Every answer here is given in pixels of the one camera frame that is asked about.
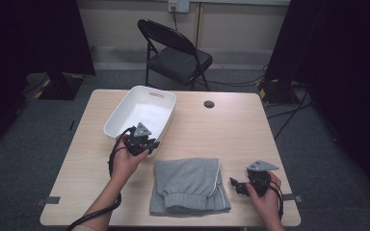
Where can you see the black curtain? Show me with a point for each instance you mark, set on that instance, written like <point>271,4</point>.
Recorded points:
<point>343,80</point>
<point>29,48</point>

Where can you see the beige wall conduit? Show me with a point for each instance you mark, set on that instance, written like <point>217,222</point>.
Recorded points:
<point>198,25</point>

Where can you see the grey tape marker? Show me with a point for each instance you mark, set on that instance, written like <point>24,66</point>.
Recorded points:
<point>49,200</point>
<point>294,197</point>

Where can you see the small black floor object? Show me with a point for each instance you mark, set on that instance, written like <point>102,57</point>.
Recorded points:
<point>72,125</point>

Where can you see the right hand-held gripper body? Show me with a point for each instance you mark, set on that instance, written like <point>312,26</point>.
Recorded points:
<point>260,179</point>

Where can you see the person's right hand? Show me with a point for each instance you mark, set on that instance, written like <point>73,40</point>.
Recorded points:
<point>268,205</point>

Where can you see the black stand base striped tape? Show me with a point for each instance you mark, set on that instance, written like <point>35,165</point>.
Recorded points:
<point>276,93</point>
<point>59,89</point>

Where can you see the white wall socket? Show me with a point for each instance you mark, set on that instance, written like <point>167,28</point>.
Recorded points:
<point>179,5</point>

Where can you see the black folding chair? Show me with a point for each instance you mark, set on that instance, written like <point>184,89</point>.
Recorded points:
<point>179,61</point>

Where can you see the round black table grommet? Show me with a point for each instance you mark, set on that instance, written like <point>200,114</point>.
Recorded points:
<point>209,104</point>

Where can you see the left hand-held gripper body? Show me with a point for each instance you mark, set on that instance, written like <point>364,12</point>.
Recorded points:
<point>138,142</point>

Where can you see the grey shorts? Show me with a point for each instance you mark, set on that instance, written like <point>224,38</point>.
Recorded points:
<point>189,183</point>

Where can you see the white plastic basket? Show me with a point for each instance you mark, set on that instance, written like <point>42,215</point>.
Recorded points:
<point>141,109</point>

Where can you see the person's left hand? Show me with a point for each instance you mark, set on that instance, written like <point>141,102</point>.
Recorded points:
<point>125,166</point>

